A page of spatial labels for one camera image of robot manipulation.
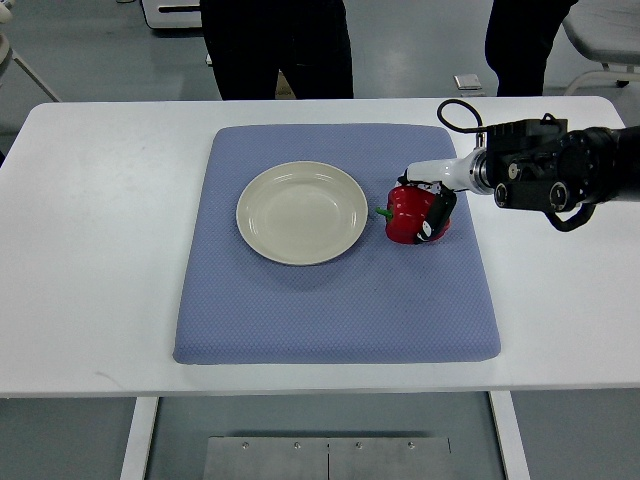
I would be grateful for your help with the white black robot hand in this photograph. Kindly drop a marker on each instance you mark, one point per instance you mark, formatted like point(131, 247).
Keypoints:
point(444, 178)

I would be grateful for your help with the red bell pepper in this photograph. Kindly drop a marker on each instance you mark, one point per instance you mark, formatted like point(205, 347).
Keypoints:
point(414, 215)

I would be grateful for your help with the cream round plate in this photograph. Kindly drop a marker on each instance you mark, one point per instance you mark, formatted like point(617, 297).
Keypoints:
point(302, 213)

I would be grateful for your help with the small grey floor device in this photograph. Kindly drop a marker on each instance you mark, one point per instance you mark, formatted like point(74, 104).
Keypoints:
point(467, 82)

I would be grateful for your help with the blue quilted mat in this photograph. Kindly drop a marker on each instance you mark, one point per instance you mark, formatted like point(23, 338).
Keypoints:
point(380, 302)

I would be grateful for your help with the white chair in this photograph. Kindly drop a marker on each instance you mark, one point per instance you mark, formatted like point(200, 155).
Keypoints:
point(605, 32)

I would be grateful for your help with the cardboard box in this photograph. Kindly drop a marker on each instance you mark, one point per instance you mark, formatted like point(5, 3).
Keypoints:
point(283, 90)

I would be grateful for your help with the person in black trousers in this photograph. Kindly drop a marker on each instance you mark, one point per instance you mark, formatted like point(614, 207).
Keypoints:
point(250, 43)

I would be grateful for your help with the right white table leg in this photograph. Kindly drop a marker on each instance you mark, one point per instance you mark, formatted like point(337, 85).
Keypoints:
point(512, 451)

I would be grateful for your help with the white table leg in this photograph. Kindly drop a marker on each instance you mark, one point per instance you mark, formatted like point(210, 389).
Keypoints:
point(512, 451)
point(140, 437)

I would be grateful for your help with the white machine base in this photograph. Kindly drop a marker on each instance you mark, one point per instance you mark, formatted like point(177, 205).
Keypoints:
point(171, 14)

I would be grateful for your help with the left white table leg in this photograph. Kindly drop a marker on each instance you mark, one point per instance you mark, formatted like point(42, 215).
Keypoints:
point(140, 437)

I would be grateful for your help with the white equipment at left edge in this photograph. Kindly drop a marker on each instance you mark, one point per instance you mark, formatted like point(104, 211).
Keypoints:
point(9, 55)

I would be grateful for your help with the metal base plate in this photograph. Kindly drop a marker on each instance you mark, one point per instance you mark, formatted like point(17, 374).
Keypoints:
point(328, 458)

